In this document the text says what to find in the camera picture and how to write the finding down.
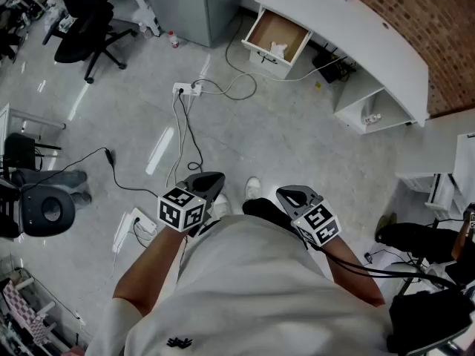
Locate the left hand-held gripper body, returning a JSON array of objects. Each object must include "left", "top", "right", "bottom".
[{"left": 157, "top": 171, "right": 226, "bottom": 237}]

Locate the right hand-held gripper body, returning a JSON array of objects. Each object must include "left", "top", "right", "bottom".
[{"left": 276, "top": 185, "right": 341, "bottom": 250}]

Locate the white drawer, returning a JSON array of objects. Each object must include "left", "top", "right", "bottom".
[{"left": 240, "top": 7, "right": 313, "bottom": 80}]

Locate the person's left forearm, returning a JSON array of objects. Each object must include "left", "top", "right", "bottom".
[{"left": 112, "top": 226, "right": 187, "bottom": 317}]

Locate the person's right forearm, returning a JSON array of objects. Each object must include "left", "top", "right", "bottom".
[{"left": 321, "top": 235, "right": 386, "bottom": 308}]

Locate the person's left white shoe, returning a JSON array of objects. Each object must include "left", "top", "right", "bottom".
[{"left": 212, "top": 194, "right": 233, "bottom": 219}]

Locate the person's white shoe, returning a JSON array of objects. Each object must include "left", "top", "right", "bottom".
[
  {"left": 212, "top": 194, "right": 233, "bottom": 219},
  {"left": 244, "top": 177, "right": 262, "bottom": 201}
]

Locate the person's black trouser leg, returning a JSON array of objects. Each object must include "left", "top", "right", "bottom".
[{"left": 241, "top": 197, "right": 298, "bottom": 234}]

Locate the person's right white shoe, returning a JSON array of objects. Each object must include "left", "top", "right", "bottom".
[{"left": 244, "top": 177, "right": 262, "bottom": 201}]

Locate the person's white shirt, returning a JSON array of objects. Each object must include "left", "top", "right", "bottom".
[{"left": 85, "top": 214, "right": 395, "bottom": 356}]

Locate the black padded chair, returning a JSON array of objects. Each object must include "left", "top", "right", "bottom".
[{"left": 374, "top": 222, "right": 475, "bottom": 274}]

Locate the white shelf unit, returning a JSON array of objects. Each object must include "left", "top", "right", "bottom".
[{"left": 394, "top": 133, "right": 475, "bottom": 221}]

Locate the black round seat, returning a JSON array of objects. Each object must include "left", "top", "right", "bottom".
[{"left": 19, "top": 183, "right": 76, "bottom": 238}]

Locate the black bag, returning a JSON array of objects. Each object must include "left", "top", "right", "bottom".
[{"left": 387, "top": 290, "right": 475, "bottom": 356}]

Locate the black router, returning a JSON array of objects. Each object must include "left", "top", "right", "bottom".
[{"left": 312, "top": 47, "right": 358, "bottom": 85}]

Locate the white side table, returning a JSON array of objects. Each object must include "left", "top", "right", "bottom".
[{"left": 0, "top": 103, "right": 67, "bottom": 151}]

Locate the pink checkered cloth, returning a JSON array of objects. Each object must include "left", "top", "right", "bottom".
[{"left": 1, "top": 280, "right": 53, "bottom": 346}]

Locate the white curved desk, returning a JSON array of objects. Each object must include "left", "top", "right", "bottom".
[{"left": 254, "top": 0, "right": 430, "bottom": 136}]

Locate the grey metal cabinet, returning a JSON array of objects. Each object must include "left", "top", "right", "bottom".
[{"left": 139, "top": 0, "right": 244, "bottom": 48}]

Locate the black office chair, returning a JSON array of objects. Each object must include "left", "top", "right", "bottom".
[{"left": 42, "top": 0, "right": 139, "bottom": 85}]

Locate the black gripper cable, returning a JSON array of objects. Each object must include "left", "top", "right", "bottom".
[{"left": 318, "top": 243, "right": 467, "bottom": 291}]

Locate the black looped cable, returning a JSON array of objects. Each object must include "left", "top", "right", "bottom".
[{"left": 177, "top": 89, "right": 205, "bottom": 173}]

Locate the black power adapter cable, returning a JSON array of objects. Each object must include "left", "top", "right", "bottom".
[{"left": 0, "top": 147, "right": 161, "bottom": 200}]

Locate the long grey cable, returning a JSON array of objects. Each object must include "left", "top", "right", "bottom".
[{"left": 192, "top": 13, "right": 350, "bottom": 102}]

